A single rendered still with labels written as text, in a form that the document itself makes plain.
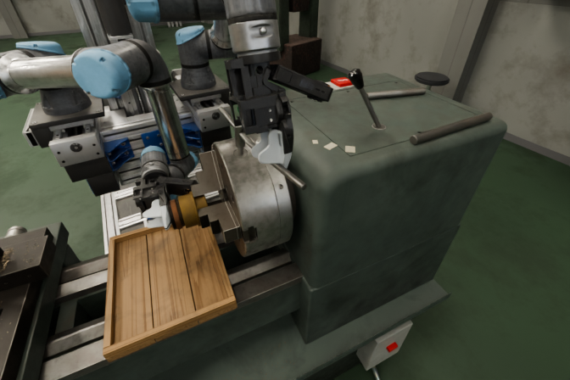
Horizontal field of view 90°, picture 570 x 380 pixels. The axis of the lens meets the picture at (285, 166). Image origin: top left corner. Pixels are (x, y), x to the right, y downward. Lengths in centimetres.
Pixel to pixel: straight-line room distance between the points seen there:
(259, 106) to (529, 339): 196
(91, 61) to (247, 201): 49
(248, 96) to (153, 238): 68
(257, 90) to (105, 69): 45
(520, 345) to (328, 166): 169
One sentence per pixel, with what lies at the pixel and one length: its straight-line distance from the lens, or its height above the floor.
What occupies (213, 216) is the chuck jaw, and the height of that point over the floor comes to 110.
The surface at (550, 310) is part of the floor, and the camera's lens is 234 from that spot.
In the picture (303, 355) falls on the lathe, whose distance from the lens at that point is 113.
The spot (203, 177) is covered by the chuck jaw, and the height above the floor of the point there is 115.
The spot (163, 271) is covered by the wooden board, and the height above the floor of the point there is 88.
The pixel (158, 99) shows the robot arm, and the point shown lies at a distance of 98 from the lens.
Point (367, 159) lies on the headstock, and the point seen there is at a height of 125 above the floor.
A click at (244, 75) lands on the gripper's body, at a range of 46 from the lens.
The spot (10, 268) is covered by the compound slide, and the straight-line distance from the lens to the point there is 95.
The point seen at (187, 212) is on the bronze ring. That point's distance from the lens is 74.
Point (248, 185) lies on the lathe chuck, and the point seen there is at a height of 120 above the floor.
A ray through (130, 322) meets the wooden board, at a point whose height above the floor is 89.
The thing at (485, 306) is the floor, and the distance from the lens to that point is 215.
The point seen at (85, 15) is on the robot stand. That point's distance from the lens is 142.
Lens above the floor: 160
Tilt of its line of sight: 35 degrees down
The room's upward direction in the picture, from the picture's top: straight up
